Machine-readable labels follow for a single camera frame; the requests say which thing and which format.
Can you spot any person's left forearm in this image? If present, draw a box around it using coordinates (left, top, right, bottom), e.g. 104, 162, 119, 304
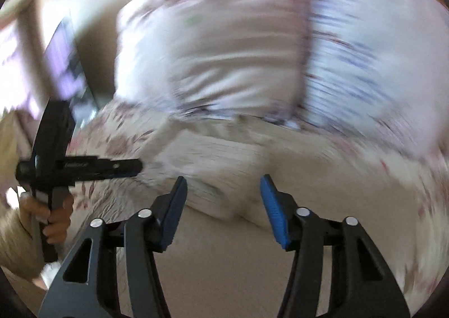
0, 209, 46, 281

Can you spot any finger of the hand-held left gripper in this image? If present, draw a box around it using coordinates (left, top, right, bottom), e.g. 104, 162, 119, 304
65, 156, 143, 180

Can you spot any pink floral pillow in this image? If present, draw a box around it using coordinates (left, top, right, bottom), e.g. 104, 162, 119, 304
114, 0, 311, 120

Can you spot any floral bed blanket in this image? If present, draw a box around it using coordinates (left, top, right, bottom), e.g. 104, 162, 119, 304
40, 98, 446, 312

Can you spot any beige small garment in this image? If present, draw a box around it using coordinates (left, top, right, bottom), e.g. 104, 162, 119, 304
138, 128, 281, 227

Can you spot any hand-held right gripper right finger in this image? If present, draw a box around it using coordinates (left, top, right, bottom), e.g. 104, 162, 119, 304
260, 174, 411, 318

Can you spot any dark framed screen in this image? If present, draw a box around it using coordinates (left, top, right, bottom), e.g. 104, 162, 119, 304
42, 11, 100, 118

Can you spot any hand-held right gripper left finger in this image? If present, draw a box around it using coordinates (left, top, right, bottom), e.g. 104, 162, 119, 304
38, 176, 188, 318

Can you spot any blue striped floral pillow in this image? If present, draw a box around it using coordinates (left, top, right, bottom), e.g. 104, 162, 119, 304
267, 0, 449, 160

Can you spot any person's left hand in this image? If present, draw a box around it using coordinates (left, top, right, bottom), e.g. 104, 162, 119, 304
19, 191, 75, 245

